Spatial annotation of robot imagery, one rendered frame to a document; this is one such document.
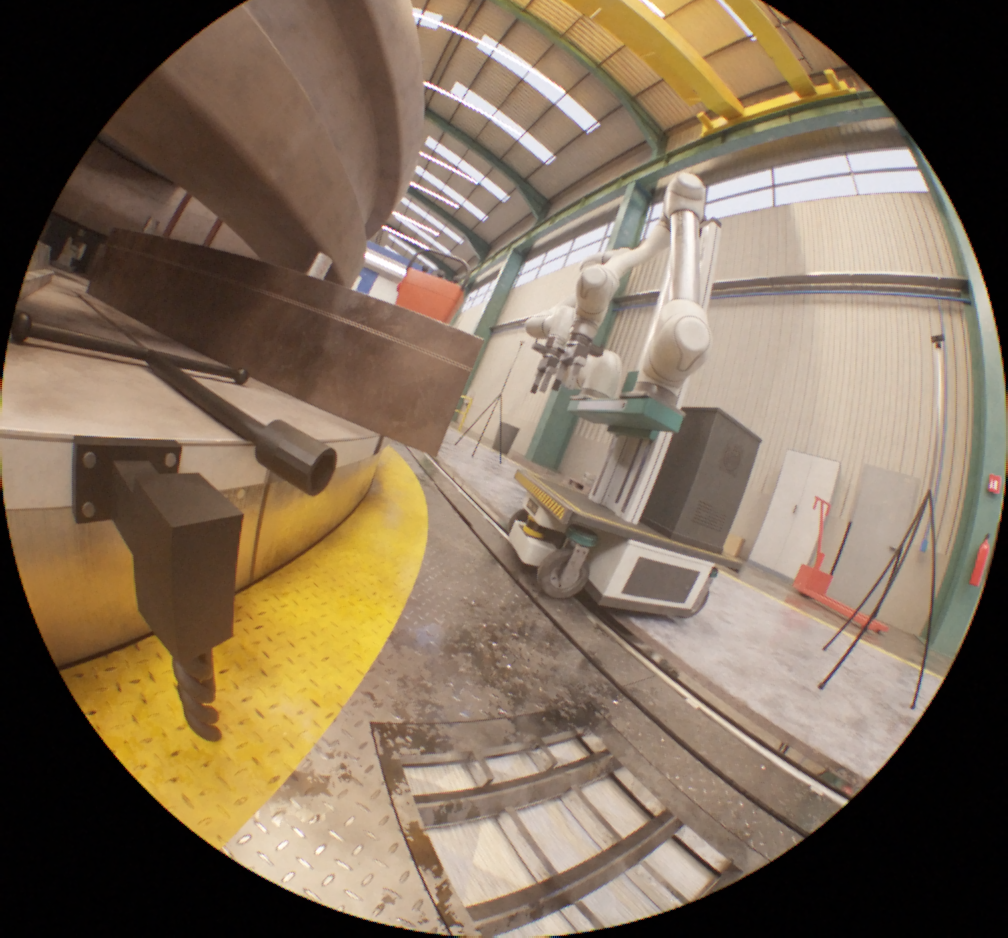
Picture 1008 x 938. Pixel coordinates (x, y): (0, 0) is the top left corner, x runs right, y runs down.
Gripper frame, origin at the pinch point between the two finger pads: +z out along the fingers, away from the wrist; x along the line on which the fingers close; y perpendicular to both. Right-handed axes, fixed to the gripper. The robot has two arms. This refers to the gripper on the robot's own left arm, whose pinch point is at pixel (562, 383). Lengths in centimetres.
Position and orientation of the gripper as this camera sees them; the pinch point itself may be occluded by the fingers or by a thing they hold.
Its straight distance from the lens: 113.5
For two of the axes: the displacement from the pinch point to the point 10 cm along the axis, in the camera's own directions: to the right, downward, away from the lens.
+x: 1.9, 0.8, -9.8
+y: -9.1, -3.7, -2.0
